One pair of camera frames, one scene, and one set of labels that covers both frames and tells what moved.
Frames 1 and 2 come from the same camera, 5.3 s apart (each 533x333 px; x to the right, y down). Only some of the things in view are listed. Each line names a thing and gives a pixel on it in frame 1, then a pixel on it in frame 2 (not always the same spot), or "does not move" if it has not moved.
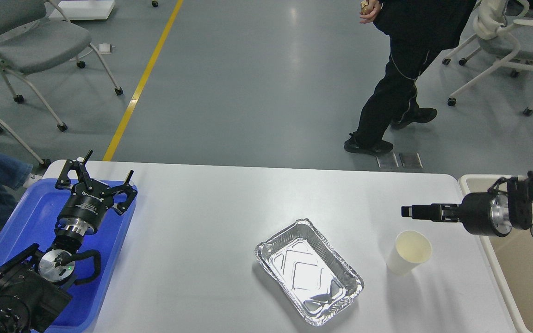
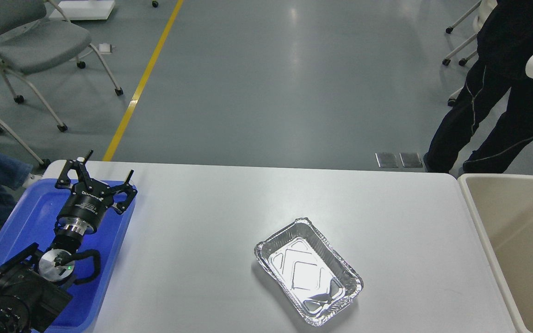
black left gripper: (83, 210) does not move
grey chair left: (21, 40) does not move
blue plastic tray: (34, 220) does not move
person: (419, 30) → (510, 32)
